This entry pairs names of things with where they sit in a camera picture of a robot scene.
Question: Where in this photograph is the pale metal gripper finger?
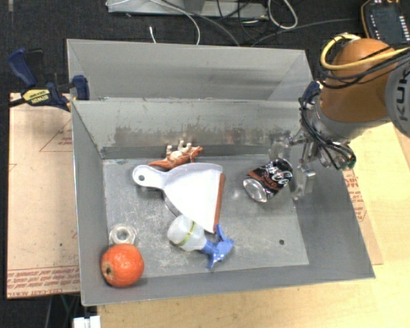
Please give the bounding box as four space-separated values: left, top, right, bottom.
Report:
292 166 317 202
269 131 293 164

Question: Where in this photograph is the crushed black drink can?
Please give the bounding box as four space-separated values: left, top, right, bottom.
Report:
242 158 294 204

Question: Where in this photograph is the grey metal bin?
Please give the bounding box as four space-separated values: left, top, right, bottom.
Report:
66 38 376 307

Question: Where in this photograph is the white plastic dustpan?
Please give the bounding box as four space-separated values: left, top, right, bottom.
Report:
132 162 223 234

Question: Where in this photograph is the brown and white toy horse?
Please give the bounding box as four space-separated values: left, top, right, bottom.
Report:
148 140 204 169

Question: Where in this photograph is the white spray bottle blue trigger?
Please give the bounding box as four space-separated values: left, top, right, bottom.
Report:
166 214 235 270

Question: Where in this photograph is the clear glass cup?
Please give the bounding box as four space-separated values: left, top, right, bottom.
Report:
108 223 138 247

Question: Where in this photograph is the orange fruit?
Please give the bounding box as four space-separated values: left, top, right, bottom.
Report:
100 243 146 288

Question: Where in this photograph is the brown cardboard board red print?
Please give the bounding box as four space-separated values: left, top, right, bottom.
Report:
6 92 384 300

